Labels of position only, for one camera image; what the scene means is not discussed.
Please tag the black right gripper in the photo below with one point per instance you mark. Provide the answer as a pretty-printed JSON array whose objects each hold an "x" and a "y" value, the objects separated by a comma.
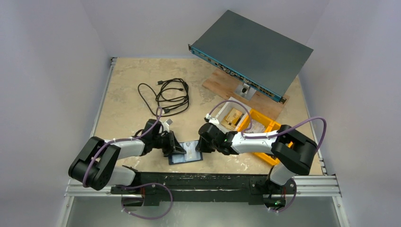
[{"x": 204, "y": 139}]

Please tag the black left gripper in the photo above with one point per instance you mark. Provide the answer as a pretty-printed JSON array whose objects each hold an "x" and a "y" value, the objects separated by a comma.
[{"x": 170, "y": 143}]

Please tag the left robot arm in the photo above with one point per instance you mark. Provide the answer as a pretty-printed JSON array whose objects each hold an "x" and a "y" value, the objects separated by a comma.
[{"x": 95, "y": 165}]

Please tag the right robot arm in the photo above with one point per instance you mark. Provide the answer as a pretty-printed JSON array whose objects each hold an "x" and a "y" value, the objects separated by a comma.
[{"x": 294, "y": 150}]

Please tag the gold cards stack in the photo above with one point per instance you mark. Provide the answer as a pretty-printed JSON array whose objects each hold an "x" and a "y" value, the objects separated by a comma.
[{"x": 231, "y": 120}]

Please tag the white cards in yellow bin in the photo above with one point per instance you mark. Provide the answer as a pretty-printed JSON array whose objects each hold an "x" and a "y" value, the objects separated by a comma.
[{"x": 257, "y": 127}]

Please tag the white plastic bin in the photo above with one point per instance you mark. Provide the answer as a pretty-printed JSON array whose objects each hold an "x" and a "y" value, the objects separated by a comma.
[{"x": 228, "y": 106}]

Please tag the wooden board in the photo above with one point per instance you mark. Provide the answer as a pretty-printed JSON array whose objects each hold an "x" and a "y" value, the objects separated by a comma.
[{"x": 224, "y": 86}]

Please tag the yellow plastic bin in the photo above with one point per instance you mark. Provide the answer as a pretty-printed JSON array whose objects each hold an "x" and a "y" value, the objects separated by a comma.
[{"x": 271, "y": 126}]

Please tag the metal stand bracket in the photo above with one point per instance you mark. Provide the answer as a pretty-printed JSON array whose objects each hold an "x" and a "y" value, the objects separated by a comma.
[{"x": 245, "y": 91}]

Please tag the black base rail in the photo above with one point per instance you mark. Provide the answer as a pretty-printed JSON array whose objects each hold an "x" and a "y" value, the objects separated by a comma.
[{"x": 156, "y": 187}]

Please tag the aluminium table frame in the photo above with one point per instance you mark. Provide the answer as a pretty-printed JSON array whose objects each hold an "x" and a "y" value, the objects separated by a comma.
[{"x": 124, "y": 109}]

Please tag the blue network switch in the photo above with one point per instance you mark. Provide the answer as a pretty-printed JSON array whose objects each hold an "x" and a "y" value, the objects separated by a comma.
[{"x": 263, "y": 59}]

